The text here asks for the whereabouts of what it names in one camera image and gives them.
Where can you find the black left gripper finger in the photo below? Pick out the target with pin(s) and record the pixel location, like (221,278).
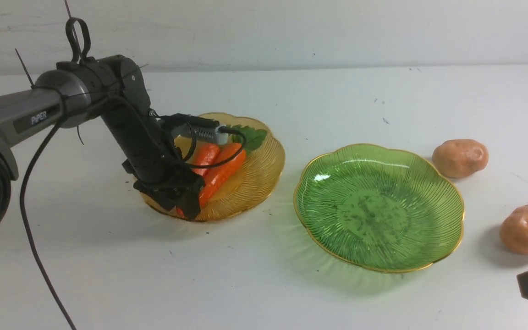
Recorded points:
(178,201)

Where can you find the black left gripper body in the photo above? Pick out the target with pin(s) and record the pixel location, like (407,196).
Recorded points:
(152,162)

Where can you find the orange toy carrot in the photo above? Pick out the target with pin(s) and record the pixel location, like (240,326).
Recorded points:
(206,155)
(230,160)

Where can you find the amber ribbed glass plate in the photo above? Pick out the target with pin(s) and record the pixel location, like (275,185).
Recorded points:
(249,186)

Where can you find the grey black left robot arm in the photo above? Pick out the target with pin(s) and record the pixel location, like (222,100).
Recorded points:
(113,89)

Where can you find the green ribbed glass plate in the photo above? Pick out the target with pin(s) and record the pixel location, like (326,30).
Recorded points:
(382,209)

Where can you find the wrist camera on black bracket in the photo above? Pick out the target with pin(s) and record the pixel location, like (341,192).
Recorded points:
(198,128)

